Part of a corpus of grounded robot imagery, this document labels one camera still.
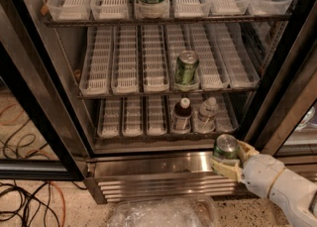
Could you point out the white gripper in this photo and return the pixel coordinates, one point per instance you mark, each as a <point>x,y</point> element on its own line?
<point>262,172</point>

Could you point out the green can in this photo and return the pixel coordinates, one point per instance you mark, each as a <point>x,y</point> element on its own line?
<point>226,147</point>
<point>186,65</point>

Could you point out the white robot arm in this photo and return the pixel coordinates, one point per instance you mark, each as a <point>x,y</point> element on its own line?
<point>295,196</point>

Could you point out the right glass fridge door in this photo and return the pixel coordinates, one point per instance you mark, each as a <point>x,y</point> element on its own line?
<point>282,127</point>

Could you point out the stainless steel display fridge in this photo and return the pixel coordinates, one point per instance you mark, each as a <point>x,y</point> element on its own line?
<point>129,170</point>

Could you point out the open glass fridge door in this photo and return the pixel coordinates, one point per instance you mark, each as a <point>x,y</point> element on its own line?
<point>33,65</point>

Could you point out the clear water bottle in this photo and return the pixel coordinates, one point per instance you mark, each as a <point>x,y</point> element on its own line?
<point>206,115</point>

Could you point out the brown bottle with white cap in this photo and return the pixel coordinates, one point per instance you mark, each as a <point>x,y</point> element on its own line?
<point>181,116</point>

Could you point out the clear plastic bag container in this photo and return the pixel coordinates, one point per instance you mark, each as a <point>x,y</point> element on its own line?
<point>181,211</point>

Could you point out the bottom wire shelf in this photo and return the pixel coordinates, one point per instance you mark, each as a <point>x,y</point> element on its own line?
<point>168,136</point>

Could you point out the wire shelf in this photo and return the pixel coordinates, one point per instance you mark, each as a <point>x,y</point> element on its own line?
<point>171,92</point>
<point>168,136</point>
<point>167,21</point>

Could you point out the middle wire shelf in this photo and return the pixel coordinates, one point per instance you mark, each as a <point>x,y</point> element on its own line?
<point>171,92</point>

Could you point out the top wire shelf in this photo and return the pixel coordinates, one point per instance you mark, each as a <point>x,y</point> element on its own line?
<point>167,21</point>

